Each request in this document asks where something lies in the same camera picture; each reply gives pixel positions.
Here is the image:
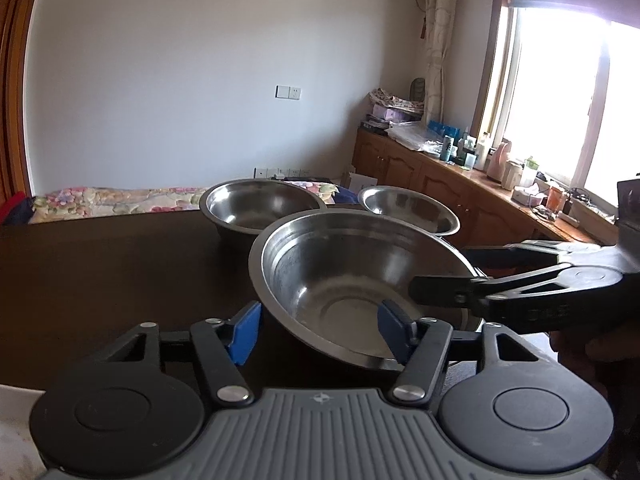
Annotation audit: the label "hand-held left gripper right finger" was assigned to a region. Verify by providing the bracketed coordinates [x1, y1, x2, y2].
[377, 300, 548, 404]

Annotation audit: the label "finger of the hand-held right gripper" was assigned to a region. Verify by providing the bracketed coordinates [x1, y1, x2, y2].
[462, 240, 609, 267]
[408, 265, 566, 317]

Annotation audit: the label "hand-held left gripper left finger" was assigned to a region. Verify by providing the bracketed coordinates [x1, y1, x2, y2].
[92, 301, 263, 407]

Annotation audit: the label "large steel bowl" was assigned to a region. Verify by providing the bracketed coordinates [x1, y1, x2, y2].
[248, 211, 489, 372]

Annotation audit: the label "small steel bowl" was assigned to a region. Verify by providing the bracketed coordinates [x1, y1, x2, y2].
[357, 185, 461, 237]

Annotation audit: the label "medium steel bowl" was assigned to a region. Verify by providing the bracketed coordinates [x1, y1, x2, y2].
[198, 178, 329, 244]

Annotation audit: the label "tissue box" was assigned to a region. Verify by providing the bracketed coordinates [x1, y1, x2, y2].
[512, 184, 549, 207]

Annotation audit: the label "orange jar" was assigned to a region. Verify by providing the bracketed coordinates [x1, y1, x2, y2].
[545, 184, 566, 214]

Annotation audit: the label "green capped bottle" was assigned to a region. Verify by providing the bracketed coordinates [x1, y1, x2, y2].
[519, 156, 541, 189]

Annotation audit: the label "pink bottle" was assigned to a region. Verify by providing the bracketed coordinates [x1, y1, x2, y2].
[487, 140, 514, 181]

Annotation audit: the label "white bottle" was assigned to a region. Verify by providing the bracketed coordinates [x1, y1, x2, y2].
[474, 132, 490, 171]

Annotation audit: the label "wooden window cabinet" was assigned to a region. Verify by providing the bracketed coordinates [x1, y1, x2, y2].
[352, 127, 622, 247]

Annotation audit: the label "white cardboard box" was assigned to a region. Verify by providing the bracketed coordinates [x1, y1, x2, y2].
[342, 172, 379, 196]

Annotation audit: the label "blue box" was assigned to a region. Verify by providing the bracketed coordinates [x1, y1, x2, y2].
[427, 120, 461, 139]

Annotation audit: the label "clear plastic bags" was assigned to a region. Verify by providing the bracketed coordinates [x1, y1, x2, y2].
[387, 120, 451, 154]

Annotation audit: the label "window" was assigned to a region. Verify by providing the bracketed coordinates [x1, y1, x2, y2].
[472, 4, 640, 207]

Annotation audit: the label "floral blanket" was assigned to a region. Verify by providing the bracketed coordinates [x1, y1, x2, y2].
[29, 180, 362, 224]

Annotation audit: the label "pile of papers and cloth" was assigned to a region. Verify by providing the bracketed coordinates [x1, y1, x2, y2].
[361, 88, 426, 135]

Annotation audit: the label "cream patterned curtain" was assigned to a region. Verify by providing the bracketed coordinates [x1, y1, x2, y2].
[424, 0, 461, 127]

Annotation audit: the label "red and navy clothing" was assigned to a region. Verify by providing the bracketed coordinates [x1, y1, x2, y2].
[0, 190, 37, 227]

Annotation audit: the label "white wall socket strip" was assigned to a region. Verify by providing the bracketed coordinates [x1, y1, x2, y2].
[253, 166, 310, 180]

